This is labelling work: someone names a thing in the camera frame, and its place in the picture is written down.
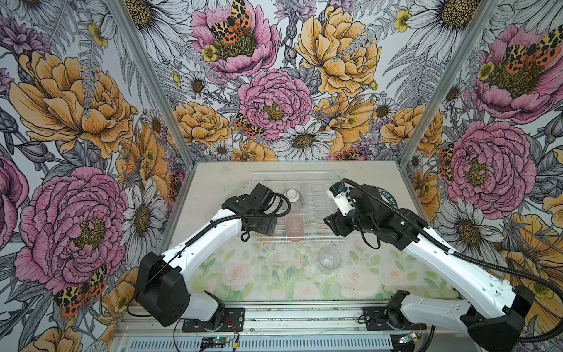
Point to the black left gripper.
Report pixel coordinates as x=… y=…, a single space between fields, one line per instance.
x=267 y=227

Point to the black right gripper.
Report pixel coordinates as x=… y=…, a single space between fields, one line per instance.
x=338 y=224

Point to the white ceramic bowl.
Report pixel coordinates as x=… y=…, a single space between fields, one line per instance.
x=296 y=201

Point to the pink glass cup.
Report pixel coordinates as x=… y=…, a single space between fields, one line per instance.
x=294 y=227

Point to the clear glass cup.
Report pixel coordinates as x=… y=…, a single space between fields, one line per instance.
x=329 y=258

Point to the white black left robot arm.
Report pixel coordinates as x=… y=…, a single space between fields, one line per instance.
x=162 y=282

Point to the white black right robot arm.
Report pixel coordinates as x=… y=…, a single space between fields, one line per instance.
x=490 y=311

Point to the green circuit board right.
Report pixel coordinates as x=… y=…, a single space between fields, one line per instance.
x=404 y=339

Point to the green circuit board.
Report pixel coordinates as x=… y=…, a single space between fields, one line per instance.
x=219 y=342
x=404 y=339

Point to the green circuit board left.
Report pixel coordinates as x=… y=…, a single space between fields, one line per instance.
x=219 y=342

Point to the white wire dish rack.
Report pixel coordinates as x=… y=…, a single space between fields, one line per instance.
x=315 y=205

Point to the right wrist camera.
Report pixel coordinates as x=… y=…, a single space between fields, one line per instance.
x=338 y=193

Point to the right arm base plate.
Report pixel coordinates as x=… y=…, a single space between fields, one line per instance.
x=379 y=318

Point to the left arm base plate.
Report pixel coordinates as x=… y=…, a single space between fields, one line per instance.
x=225 y=320

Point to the aluminium front rail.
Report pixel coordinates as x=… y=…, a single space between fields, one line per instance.
x=282 y=319

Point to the aluminium corner frame post right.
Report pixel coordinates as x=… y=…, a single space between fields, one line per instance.
x=483 y=15

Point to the aluminium corner frame post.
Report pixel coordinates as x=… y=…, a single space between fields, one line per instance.
x=138 y=53
x=483 y=15

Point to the aluminium corner frame post left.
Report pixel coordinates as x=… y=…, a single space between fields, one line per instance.
x=138 y=53

